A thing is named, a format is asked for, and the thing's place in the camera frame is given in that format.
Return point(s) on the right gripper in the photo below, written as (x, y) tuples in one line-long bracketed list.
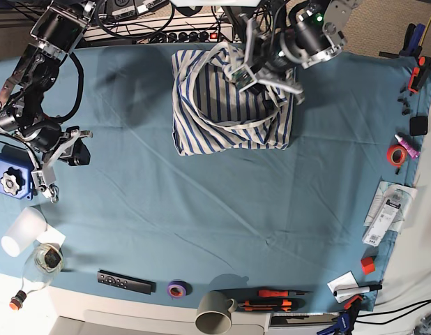
[(47, 142)]

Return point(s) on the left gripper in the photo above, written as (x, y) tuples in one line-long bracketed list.
[(272, 58)]

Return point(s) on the blue white striped T-shirt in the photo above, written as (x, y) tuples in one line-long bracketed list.
[(210, 115)]

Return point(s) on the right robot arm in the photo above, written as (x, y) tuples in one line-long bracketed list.
[(57, 33)]

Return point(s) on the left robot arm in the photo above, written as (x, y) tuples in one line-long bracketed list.
[(307, 34)]

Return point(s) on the silver padlock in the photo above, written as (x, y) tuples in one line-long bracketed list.
[(50, 192)]

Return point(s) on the blue box with black knob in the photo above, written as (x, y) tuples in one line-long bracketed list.
[(15, 177)]

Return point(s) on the black power strip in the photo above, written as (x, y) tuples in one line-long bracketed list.
[(198, 37)]

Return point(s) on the white paper note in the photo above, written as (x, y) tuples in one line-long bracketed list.
[(51, 236)]

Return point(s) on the white plastic cup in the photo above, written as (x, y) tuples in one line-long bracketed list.
[(28, 226)]

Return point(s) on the clear glass bottle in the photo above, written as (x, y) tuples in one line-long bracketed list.
[(40, 269)]

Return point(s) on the teal table cloth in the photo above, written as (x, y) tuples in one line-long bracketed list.
[(235, 220)]

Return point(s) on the orange tape roll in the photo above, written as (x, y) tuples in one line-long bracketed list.
[(396, 155)]

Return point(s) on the black remote control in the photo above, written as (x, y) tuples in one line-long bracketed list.
[(126, 282)]

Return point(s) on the purple white glue tube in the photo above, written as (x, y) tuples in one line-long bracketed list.
[(410, 149)]

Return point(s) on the small black square box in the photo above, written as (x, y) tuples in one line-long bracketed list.
[(418, 126)]

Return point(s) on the blue spring clamp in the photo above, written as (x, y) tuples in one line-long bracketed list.
[(412, 41)]

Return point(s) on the black white product package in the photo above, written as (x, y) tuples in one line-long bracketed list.
[(383, 211)]

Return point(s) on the purple tape roll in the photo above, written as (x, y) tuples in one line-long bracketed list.
[(177, 289)]

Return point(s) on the red cube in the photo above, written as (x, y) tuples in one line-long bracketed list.
[(368, 265)]

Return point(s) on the orange black screwdriver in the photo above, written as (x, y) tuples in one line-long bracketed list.
[(269, 293)]

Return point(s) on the white paper card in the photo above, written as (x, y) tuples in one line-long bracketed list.
[(345, 281)]

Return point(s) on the orange black utility knife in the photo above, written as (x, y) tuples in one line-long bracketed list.
[(278, 305)]

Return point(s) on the grey ceramic mug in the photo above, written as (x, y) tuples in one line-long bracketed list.
[(214, 313)]

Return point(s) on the blue black bar clamp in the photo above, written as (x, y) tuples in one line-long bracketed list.
[(344, 323)]

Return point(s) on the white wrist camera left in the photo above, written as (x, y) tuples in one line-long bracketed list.
[(243, 78)]

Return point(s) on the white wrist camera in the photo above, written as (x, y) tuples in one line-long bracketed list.
[(243, 78), (43, 177)]

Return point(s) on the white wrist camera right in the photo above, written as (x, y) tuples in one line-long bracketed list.
[(43, 177)]

